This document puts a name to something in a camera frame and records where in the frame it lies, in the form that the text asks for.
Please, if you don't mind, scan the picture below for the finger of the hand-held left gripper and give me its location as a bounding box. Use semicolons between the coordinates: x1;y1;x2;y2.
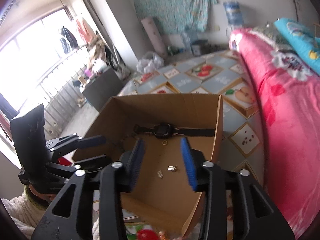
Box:
46;134;107;155
47;154;113;180

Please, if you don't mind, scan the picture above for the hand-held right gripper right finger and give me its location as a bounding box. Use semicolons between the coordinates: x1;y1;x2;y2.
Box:
180;137;295;240

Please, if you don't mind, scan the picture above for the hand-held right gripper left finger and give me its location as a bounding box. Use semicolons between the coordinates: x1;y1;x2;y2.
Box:
31;138;146;240

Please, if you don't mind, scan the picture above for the brown cardboard box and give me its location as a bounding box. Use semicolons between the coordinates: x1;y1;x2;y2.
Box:
71;93;224;238

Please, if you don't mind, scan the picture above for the wristwatch with black case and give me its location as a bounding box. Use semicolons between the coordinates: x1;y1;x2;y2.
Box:
133;122;216;140

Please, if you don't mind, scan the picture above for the person's left forearm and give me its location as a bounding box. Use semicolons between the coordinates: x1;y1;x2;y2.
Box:
0;185;58;240

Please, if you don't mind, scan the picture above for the dark grey cabinet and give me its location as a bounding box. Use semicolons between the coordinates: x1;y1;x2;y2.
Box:
81;66;124;112

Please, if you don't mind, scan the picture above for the metal window railing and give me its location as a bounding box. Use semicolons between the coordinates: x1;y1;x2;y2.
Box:
37;42;105;135

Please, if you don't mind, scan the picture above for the pile of clothes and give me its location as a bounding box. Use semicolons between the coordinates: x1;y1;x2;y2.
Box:
86;34;110;68

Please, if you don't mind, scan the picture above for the fruit print tablecloth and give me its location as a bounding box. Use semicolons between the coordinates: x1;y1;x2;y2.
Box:
92;50;265;240

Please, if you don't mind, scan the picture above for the white plastic bag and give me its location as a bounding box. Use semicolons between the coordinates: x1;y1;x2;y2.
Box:
136;51;164;73

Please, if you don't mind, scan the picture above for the hanging dark jacket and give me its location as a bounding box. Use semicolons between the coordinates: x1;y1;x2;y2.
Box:
59;26;79;54

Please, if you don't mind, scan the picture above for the pink floral blanket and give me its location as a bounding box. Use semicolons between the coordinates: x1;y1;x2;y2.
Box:
229;27;320;240

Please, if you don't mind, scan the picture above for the hanging pink garment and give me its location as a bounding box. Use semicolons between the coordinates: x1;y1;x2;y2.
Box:
75;17;95;45

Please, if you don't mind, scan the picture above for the dark bucket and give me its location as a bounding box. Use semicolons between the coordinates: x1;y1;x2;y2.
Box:
191;40;209;55

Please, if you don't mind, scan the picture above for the pink rolled mat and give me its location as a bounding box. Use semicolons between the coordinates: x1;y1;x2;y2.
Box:
140;17;168;58

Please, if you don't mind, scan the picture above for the grey patterned pillow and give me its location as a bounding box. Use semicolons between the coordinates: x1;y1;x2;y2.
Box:
250;22;295;53

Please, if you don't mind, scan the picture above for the blue water jug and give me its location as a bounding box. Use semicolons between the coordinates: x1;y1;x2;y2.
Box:
223;1;244;27

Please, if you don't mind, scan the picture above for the blue cartoon pillow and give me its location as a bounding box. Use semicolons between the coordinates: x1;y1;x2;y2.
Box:
274;17;320;75

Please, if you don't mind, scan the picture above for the teal floral wall cloth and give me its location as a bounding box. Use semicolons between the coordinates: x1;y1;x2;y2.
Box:
130;0;218;34

